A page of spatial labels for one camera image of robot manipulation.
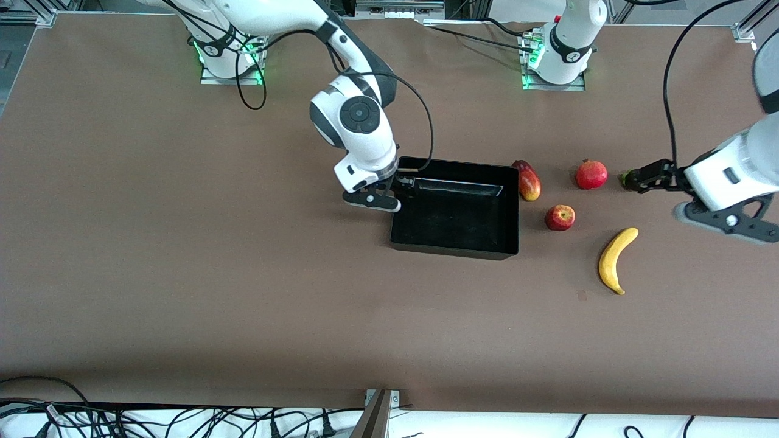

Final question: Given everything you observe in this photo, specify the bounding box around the black plastic box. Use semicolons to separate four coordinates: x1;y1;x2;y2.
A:
390;156;521;261

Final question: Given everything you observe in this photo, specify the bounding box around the yellow banana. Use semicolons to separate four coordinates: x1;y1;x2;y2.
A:
598;228;640;296

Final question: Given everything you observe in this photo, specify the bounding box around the red apple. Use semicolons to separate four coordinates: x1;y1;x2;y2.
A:
545;204;576;232

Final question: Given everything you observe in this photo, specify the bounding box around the red pomegranate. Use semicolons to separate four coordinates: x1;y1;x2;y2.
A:
575;159;609;190

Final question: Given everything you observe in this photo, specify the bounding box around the red yellow mango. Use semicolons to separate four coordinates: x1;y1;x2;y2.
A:
512;159;542;202

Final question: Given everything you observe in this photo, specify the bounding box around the brown table cover sheet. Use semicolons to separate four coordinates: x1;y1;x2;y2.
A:
0;15;779;419

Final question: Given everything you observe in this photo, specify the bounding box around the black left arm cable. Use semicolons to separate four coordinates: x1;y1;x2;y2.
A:
663;0;746;168

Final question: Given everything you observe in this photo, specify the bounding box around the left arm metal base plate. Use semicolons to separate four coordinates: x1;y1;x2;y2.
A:
522;30;586;92

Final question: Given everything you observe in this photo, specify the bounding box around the silver aluminium frame profile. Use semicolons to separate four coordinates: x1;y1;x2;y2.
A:
733;0;779;43
0;0;58;28

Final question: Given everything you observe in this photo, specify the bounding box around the long black base cable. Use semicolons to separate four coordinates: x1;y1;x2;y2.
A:
424;26;527;52

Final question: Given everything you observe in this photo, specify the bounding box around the silver rail with white sockets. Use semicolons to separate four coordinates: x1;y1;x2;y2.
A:
356;0;445;20

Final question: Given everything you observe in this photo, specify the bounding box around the short black base cable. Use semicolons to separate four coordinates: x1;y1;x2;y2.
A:
478;17;529;37

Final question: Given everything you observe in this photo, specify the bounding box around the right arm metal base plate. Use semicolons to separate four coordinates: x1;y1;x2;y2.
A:
201;36;264;85

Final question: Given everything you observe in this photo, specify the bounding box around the grey metal mount post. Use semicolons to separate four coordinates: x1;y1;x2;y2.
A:
350;388;402;438

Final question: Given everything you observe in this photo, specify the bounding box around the looping black cable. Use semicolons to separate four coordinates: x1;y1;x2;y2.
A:
0;376;92;407

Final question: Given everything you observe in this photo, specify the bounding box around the black cable with barcode label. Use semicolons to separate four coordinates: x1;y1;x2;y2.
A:
0;401;68;438

